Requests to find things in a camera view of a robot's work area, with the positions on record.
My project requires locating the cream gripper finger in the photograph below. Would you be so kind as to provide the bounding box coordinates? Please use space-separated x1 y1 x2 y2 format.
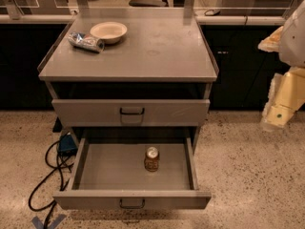
258 27 283 52
260 73 294 132

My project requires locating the orange soda can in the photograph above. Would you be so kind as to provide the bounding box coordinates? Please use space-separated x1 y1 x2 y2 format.
144 146 159 172

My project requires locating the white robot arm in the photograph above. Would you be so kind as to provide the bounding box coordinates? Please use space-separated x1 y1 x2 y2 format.
258 1 305 132

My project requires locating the grey drawer cabinet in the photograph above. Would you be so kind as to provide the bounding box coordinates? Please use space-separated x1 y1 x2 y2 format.
39 8 218 139

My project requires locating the open grey lower drawer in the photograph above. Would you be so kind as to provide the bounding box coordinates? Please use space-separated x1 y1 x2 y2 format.
53 138 212 210

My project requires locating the crushed blue silver can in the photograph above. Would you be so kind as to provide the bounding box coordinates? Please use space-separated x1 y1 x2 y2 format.
68 32 105 53

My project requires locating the closed grey upper drawer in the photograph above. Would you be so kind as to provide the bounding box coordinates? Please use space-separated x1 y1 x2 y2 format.
52 99 210 127

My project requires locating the black office chair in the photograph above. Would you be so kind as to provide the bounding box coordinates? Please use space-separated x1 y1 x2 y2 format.
129 0 168 8

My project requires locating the white bowl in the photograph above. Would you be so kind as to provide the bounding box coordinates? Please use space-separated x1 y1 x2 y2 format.
90 22 128 44

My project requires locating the blue power box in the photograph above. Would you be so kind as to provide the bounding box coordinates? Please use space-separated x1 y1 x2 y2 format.
57 134 77 156

